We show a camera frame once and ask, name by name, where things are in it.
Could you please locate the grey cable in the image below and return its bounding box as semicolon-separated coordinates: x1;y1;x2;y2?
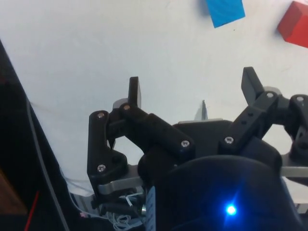
26;100;70;231

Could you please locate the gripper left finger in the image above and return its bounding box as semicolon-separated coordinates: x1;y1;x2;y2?
86;76;196;184

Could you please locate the blue cube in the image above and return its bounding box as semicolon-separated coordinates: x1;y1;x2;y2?
206;0;246;29

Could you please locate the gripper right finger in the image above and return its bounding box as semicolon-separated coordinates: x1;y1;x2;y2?
218;66;308;167

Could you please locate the red cable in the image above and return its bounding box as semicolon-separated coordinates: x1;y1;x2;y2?
24;191;40;231

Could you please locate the red cube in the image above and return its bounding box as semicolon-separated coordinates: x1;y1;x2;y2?
277;0;308;49

